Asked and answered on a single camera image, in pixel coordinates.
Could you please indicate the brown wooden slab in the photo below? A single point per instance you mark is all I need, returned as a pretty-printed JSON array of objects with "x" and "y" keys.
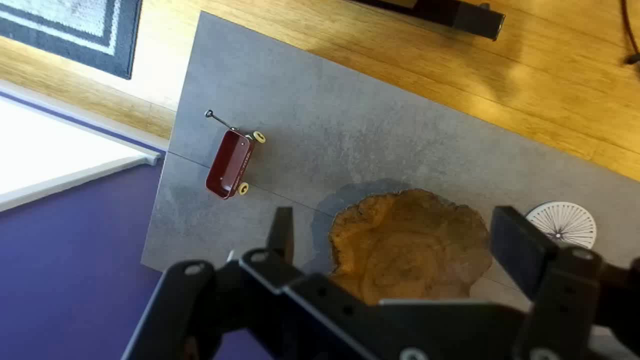
[{"x": 409, "y": 246}]

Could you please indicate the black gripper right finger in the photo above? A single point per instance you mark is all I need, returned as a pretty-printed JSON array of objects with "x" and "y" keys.
[{"x": 521, "y": 248}]

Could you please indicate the dark furniture piece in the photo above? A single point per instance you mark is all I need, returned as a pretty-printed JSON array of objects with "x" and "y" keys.
[{"x": 461, "y": 15}]

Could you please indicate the red toy wagon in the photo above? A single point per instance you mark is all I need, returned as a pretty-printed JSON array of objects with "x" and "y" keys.
[{"x": 232, "y": 159}]

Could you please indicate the clear compact disk cover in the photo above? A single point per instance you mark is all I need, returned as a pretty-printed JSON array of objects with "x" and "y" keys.
[{"x": 564, "y": 222}]

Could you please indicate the blue patterned rug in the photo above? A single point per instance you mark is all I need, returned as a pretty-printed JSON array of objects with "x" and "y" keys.
[{"x": 94, "y": 33}]

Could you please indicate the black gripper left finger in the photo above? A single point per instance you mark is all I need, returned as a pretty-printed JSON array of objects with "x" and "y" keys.
[{"x": 281, "y": 236}]

